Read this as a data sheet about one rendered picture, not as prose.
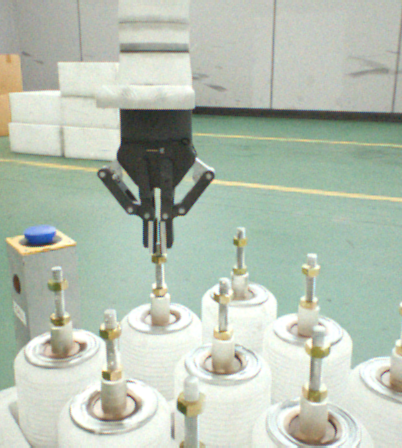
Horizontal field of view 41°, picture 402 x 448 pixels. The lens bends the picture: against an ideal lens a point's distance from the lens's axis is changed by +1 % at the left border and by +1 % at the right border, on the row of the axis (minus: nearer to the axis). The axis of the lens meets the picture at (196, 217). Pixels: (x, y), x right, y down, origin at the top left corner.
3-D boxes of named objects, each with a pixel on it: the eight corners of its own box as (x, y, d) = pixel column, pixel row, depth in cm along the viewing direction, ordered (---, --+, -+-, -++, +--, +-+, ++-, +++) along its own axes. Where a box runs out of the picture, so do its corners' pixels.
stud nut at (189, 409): (171, 407, 35) (171, 396, 35) (190, 396, 36) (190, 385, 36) (192, 421, 34) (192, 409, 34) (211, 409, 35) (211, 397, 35)
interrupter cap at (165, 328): (180, 341, 58) (180, 335, 58) (116, 331, 60) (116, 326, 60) (201, 311, 65) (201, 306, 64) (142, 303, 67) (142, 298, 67)
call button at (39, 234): (30, 251, 67) (29, 235, 67) (20, 242, 70) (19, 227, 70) (61, 245, 69) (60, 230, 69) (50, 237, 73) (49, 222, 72)
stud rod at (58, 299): (60, 333, 56) (55, 265, 54) (68, 335, 56) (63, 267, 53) (54, 338, 55) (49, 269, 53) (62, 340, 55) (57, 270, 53)
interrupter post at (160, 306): (166, 327, 61) (166, 300, 60) (146, 324, 62) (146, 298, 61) (173, 318, 63) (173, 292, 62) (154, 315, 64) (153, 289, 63)
